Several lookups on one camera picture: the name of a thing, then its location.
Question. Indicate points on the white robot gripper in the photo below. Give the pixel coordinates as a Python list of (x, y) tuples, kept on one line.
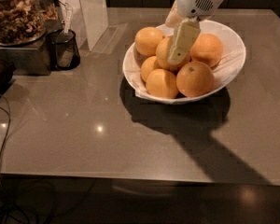
[(196, 2)]

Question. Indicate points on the small left middle orange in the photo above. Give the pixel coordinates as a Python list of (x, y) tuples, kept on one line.
[(148, 65)]

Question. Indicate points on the white bowl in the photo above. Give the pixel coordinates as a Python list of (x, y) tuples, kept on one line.
[(230, 66)]

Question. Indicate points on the white acrylic sign stand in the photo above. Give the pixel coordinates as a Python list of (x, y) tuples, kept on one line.
[(95, 27)]

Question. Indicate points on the white spoon in cup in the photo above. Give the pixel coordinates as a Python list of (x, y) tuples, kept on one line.
[(67, 19)]

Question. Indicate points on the black mesh cup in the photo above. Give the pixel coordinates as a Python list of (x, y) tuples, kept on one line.
[(64, 49)]

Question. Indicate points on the metal box stand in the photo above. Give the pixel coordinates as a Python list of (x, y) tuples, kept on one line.
[(35, 58)]

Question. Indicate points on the glass jar of walnuts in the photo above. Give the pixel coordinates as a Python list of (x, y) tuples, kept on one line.
[(21, 22)]

